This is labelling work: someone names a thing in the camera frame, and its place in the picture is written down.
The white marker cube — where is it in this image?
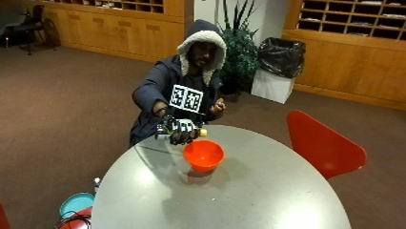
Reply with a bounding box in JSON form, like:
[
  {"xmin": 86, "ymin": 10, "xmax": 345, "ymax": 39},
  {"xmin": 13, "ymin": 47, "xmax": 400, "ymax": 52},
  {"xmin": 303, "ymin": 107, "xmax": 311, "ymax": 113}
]
[{"xmin": 171, "ymin": 118, "xmax": 198, "ymax": 134}]

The red plastic bowl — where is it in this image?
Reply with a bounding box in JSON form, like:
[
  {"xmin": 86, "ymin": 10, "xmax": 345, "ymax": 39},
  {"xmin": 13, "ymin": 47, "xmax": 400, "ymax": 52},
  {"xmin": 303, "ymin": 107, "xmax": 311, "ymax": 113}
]
[{"xmin": 180, "ymin": 139, "xmax": 226, "ymax": 174}]

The wooden pigeonhole cabinet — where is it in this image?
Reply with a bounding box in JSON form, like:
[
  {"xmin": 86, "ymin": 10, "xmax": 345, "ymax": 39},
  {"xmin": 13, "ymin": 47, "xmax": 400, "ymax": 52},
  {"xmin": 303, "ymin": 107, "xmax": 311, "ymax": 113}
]
[{"xmin": 282, "ymin": 0, "xmax": 406, "ymax": 112}]

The white bin with black bag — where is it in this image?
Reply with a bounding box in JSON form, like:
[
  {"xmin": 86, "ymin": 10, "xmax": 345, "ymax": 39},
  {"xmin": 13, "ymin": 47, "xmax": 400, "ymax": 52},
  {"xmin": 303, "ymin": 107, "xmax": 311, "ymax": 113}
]
[{"xmin": 250, "ymin": 36, "xmax": 307, "ymax": 105}]

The wooden cabinet with shelves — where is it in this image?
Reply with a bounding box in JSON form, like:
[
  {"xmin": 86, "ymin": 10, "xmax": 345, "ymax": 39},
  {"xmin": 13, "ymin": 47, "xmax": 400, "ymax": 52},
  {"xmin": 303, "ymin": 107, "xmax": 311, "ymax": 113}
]
[{"xmin": 23, "ymin": 0, "xmax": 195, "ymax": 63}]

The green potted plant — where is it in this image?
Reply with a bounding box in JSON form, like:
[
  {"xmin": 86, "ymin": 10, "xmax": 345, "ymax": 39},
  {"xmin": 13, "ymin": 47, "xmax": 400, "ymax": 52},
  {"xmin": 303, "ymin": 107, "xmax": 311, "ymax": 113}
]
[{"xmin": 214, "ymin": 0, "xmax": 260, "ymax": 95}]

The red round container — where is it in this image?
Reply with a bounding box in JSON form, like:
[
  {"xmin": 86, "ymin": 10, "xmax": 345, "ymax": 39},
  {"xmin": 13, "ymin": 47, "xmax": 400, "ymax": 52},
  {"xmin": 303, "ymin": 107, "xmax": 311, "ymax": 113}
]
[{"xmin": 55, "ymin": 206, "xmax": 94, "ymax": 229}]

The teal round lid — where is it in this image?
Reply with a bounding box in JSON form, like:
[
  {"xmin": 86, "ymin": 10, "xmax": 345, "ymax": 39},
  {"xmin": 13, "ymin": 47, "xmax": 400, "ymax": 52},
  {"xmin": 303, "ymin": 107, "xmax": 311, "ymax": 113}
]
[{"xmin": 58, "ymin": 192, "xmax": 95, "ymax": 220}]

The red chair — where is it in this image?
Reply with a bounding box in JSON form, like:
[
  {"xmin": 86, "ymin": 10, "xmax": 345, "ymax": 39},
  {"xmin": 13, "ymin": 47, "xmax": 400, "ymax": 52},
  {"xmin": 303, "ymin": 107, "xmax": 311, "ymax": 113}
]
[{"xmin": 284, "ymin": 110, "xmax": 367, "ymax": 180}]

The the person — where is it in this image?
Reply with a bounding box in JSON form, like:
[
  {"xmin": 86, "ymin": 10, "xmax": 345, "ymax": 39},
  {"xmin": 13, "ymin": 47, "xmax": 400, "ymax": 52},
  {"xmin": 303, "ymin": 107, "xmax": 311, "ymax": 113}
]
[{"xmin": 127, "ymin": 19, "xmax": 228, "ymax": 149}]

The black chair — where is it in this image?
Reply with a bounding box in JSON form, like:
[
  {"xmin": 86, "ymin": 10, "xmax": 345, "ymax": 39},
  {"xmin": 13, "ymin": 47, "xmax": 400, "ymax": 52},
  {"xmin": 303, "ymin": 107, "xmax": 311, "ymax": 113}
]
[{"xmin": 11, "ymin": 4, "xmax": 58, "ymax": 56}]

